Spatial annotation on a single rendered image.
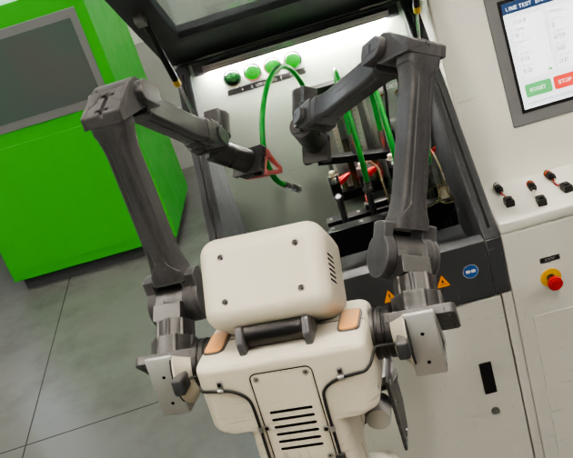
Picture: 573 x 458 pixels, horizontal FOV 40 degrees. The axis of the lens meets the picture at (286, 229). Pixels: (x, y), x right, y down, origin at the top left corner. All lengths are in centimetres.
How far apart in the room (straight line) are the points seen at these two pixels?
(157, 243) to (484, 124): 104
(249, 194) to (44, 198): 254
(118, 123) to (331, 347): 51
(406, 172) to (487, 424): 108
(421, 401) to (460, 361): 16
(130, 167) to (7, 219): 357
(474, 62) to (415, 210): 84
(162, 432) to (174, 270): 198
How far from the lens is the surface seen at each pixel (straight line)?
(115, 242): 483
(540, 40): 215
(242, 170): 187
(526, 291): 206
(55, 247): 493
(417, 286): 129
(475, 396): 220
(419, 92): 138
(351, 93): 161
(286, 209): 244
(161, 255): 141
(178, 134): 163
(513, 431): 231
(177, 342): 138
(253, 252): 124
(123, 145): 137
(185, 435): 327
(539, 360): 219
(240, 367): 124
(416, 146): 136
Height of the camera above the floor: 190
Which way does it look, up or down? 25 degrees down
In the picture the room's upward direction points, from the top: 18 degrees counter-clockwise
